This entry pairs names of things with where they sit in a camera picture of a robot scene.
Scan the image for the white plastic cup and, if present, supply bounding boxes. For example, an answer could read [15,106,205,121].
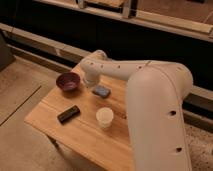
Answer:
[96,107,114,129]

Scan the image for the black rectangular block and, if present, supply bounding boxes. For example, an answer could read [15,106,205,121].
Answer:
[57,106,80,124]

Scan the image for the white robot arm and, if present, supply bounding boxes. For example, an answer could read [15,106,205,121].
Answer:
[80,50,193,171]

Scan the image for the blue sponge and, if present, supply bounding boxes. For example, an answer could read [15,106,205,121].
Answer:
[92,85,111,98]

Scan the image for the dark red ceramic bowl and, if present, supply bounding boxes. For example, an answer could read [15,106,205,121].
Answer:
[56,72,80,91]

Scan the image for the wooden table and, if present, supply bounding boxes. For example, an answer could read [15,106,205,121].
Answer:
[25,76,135,171]

